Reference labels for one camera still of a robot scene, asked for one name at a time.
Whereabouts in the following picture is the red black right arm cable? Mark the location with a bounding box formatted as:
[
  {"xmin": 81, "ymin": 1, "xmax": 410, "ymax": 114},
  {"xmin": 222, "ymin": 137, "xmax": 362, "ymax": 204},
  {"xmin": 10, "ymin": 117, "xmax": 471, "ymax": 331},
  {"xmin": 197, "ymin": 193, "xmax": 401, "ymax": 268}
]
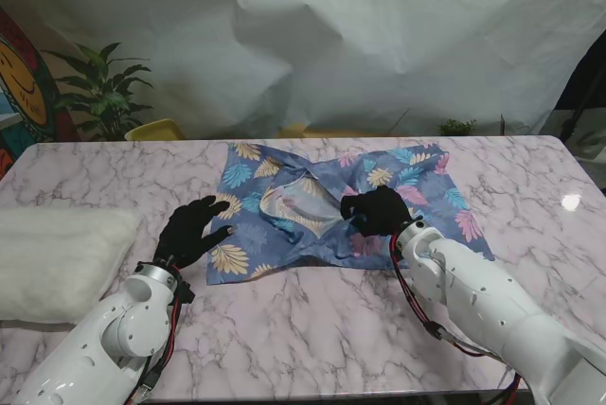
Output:
[{"xmin": 388, "ymin": 229, "xmax": 522, "ymax": 405}]

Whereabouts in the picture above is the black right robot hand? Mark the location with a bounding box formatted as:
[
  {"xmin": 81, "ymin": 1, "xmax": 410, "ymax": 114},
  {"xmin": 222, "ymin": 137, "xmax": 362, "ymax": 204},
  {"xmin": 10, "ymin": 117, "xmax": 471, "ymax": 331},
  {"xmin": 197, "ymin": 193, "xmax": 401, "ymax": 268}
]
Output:
[{"xmin": 339, "ymin": 186, "xmax": 423, "ymax": 238}]

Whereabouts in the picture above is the yellow plastic chair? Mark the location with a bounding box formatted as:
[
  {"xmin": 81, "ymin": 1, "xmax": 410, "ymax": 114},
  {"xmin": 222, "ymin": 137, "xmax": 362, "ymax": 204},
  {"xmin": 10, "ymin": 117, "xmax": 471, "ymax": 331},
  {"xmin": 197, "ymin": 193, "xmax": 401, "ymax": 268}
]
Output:
[{"xmin": 125, "ymin": 117, "xmax": 187, "ymax": 142}]

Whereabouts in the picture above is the small green plant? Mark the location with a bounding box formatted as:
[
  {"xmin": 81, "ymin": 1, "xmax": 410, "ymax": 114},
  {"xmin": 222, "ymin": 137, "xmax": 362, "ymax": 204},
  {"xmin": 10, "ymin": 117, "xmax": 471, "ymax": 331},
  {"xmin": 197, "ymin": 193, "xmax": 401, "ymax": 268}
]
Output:
[{"xmin": 437, "ymin": 117, "xmax": 478, "ymax": 137}]

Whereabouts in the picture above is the red black arm cable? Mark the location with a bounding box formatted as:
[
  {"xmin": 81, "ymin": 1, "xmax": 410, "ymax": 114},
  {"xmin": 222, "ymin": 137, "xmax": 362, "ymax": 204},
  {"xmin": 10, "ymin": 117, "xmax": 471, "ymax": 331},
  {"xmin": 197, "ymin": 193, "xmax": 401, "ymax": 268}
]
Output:
[
  {"xmin": 388, "ymin": 229, "xmax": 522, "ymax": 405},
  {"xmin": 136, "ymin": 257, "xmax": 195, "ymax": 399}
]

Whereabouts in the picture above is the white backdrop sheet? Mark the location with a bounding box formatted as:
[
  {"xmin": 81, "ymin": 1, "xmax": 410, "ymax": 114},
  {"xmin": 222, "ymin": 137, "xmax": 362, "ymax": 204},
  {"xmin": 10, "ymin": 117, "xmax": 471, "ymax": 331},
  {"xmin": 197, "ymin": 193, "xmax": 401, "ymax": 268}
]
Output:
[{"xmin": 0, "ymin": 0, "xmax": 606, "ymax": 141}]

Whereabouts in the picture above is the yellow wooden bench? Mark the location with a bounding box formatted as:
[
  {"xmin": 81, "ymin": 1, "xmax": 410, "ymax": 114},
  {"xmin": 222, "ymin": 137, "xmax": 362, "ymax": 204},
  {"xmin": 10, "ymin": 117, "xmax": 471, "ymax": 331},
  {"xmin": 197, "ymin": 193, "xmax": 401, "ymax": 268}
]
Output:
[{"xmin": 278, "ymin": 121, "xmax": 413, "ymax": 139}]

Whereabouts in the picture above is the red black left arm cable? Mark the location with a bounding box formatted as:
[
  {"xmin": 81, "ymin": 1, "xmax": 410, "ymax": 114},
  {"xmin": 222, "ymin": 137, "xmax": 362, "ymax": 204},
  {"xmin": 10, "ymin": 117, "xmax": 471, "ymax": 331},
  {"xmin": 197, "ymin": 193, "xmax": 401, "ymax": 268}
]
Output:
[{"xmin": 136, "ymin": 257, "xmax": 195, "ymax": 399}]

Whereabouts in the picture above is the large green potted plant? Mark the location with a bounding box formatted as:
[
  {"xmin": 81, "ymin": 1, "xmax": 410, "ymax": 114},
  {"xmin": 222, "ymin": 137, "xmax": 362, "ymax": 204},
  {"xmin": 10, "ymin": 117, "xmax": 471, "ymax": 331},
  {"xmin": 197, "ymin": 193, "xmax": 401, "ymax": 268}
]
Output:
[{"xmin": 45, "ymin": 41, "xmax": 155, "ymax": 142}]

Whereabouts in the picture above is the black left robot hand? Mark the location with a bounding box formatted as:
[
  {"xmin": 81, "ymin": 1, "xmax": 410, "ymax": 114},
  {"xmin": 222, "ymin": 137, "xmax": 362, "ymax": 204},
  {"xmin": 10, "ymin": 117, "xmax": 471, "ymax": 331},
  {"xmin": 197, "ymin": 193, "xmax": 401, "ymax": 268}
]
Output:
[{"xmin": 157, "ymin": 195, "xmax": 238, "ymax": 270}]

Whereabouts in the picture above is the dark stand with equipment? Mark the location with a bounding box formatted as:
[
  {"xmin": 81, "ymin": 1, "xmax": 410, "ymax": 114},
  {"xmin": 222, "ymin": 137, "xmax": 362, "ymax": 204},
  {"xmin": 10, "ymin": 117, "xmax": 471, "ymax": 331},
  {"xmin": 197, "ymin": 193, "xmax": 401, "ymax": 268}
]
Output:
[{"xmin": 551, "ymin": 35, "xmax": 606, "ymax": 163}]

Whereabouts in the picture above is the colourful smiley face board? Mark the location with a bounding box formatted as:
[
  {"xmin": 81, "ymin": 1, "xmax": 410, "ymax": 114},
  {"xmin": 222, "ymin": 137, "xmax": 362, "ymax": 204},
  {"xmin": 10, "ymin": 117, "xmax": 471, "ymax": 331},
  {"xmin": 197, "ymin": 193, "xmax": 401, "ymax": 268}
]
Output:
[{"xmin": 0, "ymin": 5, "xmax": 80, "ymax": 179}]

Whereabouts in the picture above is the white pillow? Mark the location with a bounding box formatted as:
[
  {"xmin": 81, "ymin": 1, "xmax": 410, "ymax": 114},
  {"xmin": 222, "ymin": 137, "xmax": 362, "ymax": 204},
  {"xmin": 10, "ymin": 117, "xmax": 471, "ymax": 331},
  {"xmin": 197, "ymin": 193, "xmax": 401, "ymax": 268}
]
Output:
[{"xmin": 0, "ymin": 205, "xmax": 143, "ymax": 326}]

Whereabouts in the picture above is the blue leaf-print pillowcase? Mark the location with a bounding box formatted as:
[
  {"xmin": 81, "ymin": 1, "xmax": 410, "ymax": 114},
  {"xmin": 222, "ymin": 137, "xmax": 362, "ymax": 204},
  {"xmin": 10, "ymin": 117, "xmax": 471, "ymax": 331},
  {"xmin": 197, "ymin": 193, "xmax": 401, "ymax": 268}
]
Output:
[{"xmin": 204, "ymin": 141, "xmax": 496, "ymax": 286}]

